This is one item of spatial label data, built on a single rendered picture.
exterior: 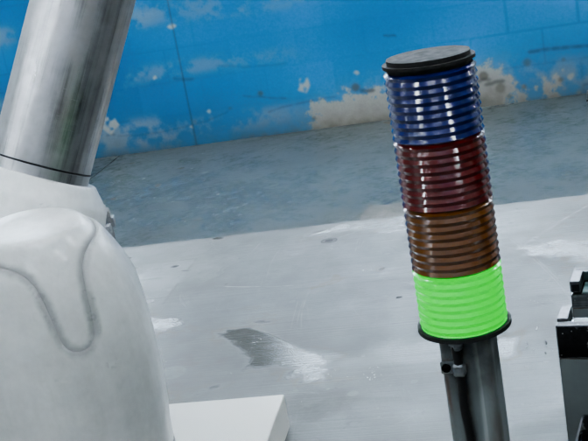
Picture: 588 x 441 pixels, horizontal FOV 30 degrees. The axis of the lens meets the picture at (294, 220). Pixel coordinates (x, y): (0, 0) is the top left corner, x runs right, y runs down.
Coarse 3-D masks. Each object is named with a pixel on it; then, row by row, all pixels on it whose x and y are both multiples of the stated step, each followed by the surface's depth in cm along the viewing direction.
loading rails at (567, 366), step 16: (576, 272) 108; (576, 288) 106; (576, 304) 107; (560, 320) 98; (576, 320) 100; (560, 336) 98; (576, 336) 97; (560, 352) 98; (576, 352) 98; (560, 368) 99; (576, 368) 98; (576, 384) 99; (576, 400) 99; (576, 416) 100; (576, 432) 100
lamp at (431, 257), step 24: (408, 216) 72; (432, 216) 70; (456, 216) 70; (480, 216) 71; (408, 240) 73; (432, 240) 71; (456, 240) 70; (480, 240) 71; (432, 264) 72; (456, 264) 71; (480, 264) 71
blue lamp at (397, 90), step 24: (456, 72) 68; (408, 96) 68; (432, 96) 68; (456, 96) 68; (408, 120) 69; (432, 120) 68; (456, 120) 68; (480, 120) 70; (408, 144) 70; (432, 144) 69
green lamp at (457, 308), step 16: (496, 272) 72; (416, 288) 74; (432, 288) 72; (448, 288) 72; (464, 288) 71; (480, 288) 72; (496, 288) 73; (432, 304) 73; (448, 304) 72; (464, 304) 72; (480, 304) 72; (496, 304) 73; (432, 320) 73; (448, 320) 72; (464, 320) 72; (480, 320) 72; (496, 320) 73; (448, 336) 73; (464, 336) 72
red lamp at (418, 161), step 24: (456, 144) 69; (480, 144) 70; (408, 168) 70; (432, 168) 69; (456, 168) 69; (480, 168) 70; (408, 192) 71; (432, 192) 70; (456, 192) 70; (480, 192) 70
